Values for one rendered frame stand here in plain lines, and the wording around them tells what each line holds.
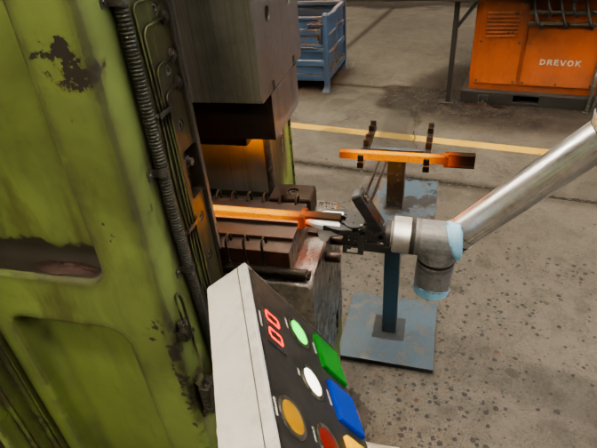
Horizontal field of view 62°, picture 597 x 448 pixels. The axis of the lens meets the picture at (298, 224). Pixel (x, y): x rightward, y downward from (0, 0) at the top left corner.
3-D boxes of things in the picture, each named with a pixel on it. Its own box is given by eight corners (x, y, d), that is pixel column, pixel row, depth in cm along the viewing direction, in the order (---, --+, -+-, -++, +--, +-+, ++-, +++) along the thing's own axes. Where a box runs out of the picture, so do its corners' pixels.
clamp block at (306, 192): (317, 204, 145) (316, 184, 141) (311, 220, 138) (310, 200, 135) (278, 201, 148) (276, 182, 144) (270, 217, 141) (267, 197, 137)
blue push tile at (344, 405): (352, 397, 82) (329, 377, 78) (366, 437, 76) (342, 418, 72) (343, 402, 83) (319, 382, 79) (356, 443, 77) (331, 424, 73)
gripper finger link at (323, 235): (304, 243, 124) (340, 246, 123) (303, 223, 121) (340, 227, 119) (306, 236, 127) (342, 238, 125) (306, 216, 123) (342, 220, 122)
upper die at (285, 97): (298, 103, 115) (296, 62, 110) (276, 140, 99) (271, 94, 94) (139, 100, 125) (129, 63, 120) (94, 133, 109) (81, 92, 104)
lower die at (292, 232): (308, 227, 135) (306, 201, 131) (290, 274, 120) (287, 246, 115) (170, 216, 145) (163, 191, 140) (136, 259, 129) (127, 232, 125)
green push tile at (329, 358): (337, 352, 90) (315, 332, 86) (349, 385, 84) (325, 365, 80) (329, 357, 91) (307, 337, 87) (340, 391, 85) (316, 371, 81)
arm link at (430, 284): (452, 281, 132) (459, 244, 125) (444, 309, 124) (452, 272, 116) (417, 272, 135) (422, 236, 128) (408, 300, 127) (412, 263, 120)
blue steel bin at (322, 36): (348, 67, 543) (347, -4, 502) (330, 92, 481) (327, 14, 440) (248, 64, 578) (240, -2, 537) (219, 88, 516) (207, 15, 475)
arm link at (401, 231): (410, 231, 114) (413, 209, 121) (389, 228, 115) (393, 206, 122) (407, 261, 119) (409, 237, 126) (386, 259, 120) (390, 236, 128)
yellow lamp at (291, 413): (310, 413, 62) (308, 391, 60) (301, 447, 58) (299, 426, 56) (286, 409, 63) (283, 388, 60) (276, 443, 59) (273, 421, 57)
